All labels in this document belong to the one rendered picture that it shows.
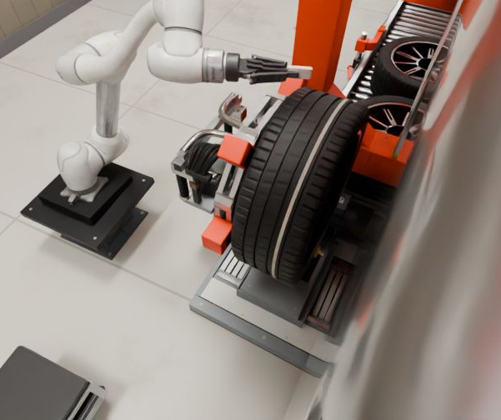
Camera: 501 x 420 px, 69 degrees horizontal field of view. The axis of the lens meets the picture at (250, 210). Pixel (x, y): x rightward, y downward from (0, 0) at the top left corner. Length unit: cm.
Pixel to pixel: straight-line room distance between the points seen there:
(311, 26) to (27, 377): 172
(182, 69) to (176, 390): 141
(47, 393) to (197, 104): 220
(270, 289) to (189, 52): 115
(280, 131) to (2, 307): 179
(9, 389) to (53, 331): 48
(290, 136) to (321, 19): 61
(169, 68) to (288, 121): 35
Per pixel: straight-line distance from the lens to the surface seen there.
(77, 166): 193
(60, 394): 169
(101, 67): 136
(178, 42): 106
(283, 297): 178
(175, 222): 229
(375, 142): 182
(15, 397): 176
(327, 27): 154
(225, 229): 117
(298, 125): 106
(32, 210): 223
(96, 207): 201
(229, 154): 102
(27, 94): 359
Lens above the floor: 186
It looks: 54 degrees down
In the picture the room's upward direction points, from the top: 1 degrees clockwise
